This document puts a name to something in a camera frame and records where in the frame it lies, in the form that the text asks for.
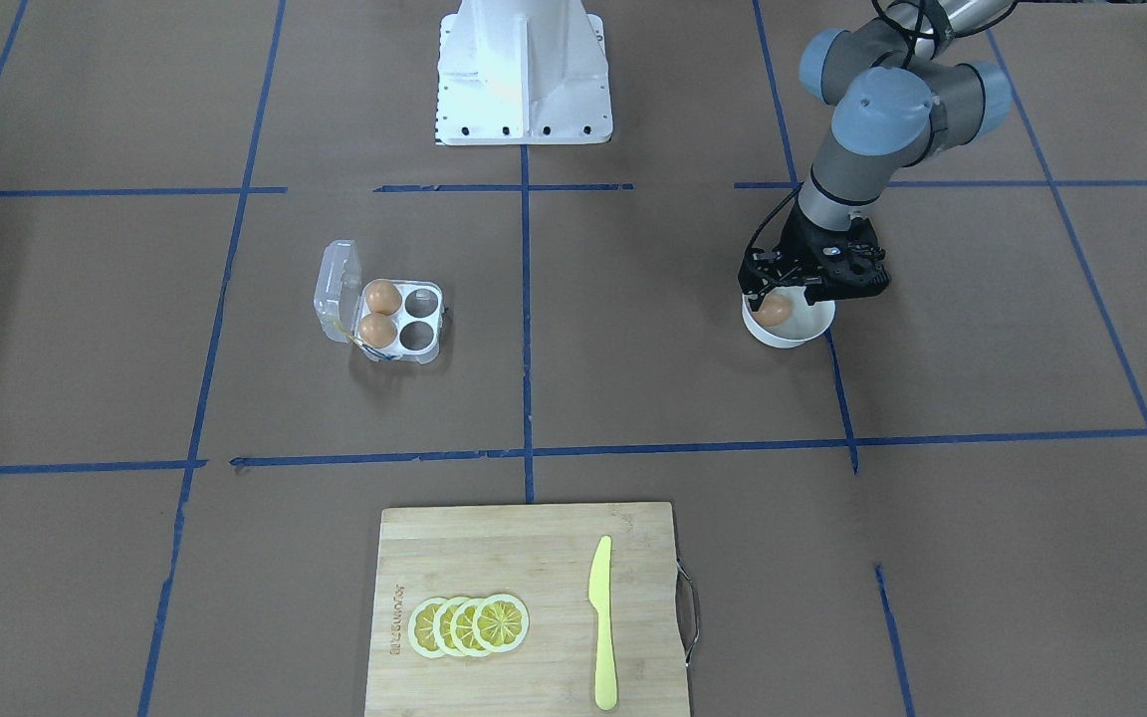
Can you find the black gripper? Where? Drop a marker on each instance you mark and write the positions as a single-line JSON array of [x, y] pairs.
[[801, 242]]

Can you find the brown egg from bowl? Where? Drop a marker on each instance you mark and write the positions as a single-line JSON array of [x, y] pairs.
[[774, 310]]

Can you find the clear plastic egg box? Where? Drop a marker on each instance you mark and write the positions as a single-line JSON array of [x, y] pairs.
[[339, 305]]

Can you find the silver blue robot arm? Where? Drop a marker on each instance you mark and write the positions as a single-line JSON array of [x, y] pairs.
[[894, 105]]

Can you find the brown egg in box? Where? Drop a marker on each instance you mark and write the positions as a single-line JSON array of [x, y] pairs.
[[377, 331], [382, 297]]

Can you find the white ceramic bowl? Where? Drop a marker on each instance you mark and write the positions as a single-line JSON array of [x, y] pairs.
[[805, 325]]

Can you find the yellow plastic knife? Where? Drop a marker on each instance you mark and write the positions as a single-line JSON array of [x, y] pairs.
[[605, 682]]

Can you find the bamboo cutting board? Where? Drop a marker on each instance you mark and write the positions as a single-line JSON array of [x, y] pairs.
[[434, 564]]

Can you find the lemon slice one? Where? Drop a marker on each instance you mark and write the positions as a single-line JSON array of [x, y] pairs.
[[500, 623]]

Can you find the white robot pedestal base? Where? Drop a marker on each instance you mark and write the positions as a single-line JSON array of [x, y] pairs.
[[522, 72]]

